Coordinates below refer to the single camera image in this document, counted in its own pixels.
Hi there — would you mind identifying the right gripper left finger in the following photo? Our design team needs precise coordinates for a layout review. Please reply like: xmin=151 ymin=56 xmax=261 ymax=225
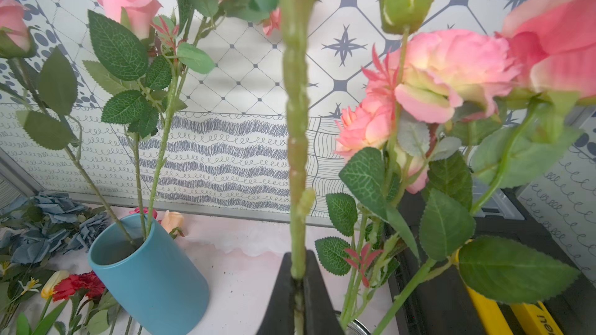
xmin=257 ymin=252 xmax=296 ymax=335

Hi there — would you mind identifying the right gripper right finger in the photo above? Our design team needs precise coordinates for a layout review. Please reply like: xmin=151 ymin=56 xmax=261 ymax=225
xmin=303 ymin=251 xmax=344 ymax=335

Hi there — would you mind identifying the pink peony flower stem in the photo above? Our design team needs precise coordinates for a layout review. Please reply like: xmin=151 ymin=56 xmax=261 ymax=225
xmin=140 ymin=0 xmax=278 ymax=230

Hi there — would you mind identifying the large pink rose stem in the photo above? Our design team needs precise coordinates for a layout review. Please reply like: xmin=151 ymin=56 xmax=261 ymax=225
xmin=369 ymin=0 xmax=596 ymax=335

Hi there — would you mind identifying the clear glass vase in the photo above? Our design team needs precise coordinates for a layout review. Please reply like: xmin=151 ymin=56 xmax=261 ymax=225
xmin=345 ymin=319 xmax=371 ymax=335

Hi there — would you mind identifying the blue cylindrical vase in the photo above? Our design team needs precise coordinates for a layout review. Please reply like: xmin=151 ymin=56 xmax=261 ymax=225
xmin=88 ymin=214 xmax=210 ymax=334

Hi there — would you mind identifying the bunch of artificial flowers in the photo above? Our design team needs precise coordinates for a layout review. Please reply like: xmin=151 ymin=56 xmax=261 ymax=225
xmin=1 ymin=192 xmax=110 ymax=330

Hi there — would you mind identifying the black toolbox yellow latch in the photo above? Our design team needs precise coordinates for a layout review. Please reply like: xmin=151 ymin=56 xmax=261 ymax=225
xmin=394 ymin=189 xmax=595 ymax=334

